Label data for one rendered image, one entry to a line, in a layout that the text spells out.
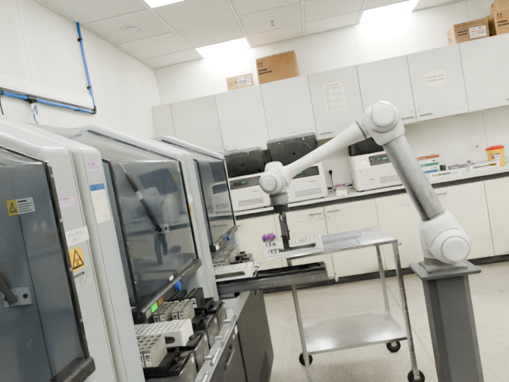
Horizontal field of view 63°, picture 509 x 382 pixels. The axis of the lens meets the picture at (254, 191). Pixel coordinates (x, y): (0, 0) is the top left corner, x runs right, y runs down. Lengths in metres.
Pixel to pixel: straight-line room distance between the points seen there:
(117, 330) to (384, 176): 3.54
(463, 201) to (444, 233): 2.65
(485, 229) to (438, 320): 2.52
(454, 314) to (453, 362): 0.23
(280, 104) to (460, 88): 1.83
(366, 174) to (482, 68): 1.58
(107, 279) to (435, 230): 1.32
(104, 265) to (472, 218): 3.92
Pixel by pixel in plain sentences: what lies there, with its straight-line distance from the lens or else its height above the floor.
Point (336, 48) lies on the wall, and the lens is 5.05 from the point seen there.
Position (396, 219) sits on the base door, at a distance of 4.39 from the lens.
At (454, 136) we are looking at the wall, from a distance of 5.14.
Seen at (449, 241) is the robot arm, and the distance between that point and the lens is 1.87.
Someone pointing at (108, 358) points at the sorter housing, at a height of 0.95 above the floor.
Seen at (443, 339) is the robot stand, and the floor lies 0.38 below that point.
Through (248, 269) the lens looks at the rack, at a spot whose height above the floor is 0.85.
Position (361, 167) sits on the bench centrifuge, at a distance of 4.31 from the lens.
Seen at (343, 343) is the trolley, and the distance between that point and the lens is 2.51.
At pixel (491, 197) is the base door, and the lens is 4.61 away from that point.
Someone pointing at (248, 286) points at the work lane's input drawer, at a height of 0.78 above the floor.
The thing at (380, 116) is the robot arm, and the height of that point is 1.44.
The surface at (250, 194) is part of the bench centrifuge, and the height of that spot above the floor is 1.06.
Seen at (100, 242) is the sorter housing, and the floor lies 1.21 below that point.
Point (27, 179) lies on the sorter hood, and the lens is 0.88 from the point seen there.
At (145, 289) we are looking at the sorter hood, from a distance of 1.25.
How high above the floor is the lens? 1.32
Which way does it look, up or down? 3 degrees down
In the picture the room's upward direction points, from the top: 10 degrees counter-clockwise
